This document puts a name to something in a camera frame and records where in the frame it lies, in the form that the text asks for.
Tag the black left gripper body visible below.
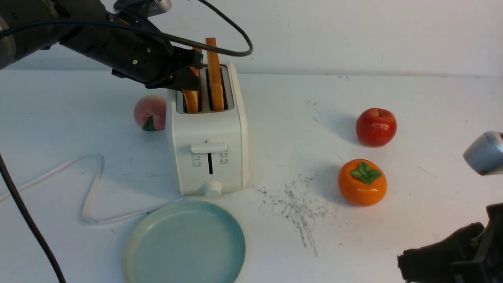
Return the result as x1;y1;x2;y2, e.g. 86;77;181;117
59;16;175;89

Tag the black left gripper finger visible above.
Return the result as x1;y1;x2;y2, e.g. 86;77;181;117
157;69;200;91
173;46;203;70

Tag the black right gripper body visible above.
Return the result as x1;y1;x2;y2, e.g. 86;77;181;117
452;203;503;283

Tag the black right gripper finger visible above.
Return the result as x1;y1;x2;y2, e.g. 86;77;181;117
397;222;485;283

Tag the toast slice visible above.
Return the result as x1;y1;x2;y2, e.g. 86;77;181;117
207;50;224;112
182;67;201;113

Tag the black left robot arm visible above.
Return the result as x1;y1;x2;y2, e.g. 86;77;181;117
0;0;203;90

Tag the white two-slot toaster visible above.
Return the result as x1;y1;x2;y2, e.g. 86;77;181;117
165;62;250;198

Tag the pink peach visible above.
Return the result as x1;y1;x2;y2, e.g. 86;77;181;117
133;94;167;131

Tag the orange persimmon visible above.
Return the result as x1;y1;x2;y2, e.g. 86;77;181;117
338;159;388;207

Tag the red apple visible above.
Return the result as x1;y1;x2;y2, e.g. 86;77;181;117
355;108;397;147

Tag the light blue round plate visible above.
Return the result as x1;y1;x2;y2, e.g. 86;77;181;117
122;200;246;283

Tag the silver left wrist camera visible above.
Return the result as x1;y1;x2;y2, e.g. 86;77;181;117
113;0;173;17

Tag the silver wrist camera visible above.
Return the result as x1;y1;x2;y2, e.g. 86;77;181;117
463;131;503;176
113;0;173;17

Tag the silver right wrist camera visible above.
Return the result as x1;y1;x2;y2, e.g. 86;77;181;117
463;131;503;176

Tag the white power cord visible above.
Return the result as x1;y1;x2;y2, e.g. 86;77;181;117
0;154;189;225

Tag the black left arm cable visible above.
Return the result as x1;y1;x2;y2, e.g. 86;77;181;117
0;0;254;283

